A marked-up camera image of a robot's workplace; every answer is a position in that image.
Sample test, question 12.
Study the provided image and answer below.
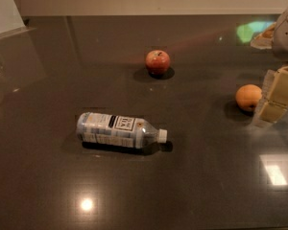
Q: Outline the blue plastic water bottle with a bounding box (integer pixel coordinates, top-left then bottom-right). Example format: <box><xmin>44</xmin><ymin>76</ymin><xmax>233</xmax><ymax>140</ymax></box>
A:
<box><xmin>76</xmin><ymin>112</ymin><xmax>167</xmax><ymax>150</ymax></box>

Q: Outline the orange fruit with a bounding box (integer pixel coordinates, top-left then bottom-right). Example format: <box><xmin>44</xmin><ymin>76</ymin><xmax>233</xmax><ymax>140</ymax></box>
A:
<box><xmin>235</xmin><ymin>84</ymin><xmax>262</xmax><ymax>112</ymax></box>

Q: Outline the white panel at left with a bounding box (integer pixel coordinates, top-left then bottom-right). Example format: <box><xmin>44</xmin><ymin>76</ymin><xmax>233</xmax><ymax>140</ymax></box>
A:
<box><xmin>0</xmin><ymin>0</ymin><xmax>32</xmax><ymax>38</ymax></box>

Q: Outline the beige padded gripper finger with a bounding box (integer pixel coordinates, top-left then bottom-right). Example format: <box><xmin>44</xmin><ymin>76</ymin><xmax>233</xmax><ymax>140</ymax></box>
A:
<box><xmin>252</xmin><ymin>64</ymin><xmax>288</xmax><ymax>127</ymax></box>

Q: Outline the red apple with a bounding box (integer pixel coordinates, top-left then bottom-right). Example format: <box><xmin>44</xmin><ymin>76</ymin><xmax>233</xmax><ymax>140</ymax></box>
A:
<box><xmin>145</xmin><ymin>50</ymin><xmax>171</xmax><ymax>75</ymax></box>

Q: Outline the tan object in background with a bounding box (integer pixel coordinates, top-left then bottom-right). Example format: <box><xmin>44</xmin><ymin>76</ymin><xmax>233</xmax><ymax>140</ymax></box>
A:
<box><xmin>251</xmin><ymin>22</ymin><xmax>276</xmax><ymax>50</ymax></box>

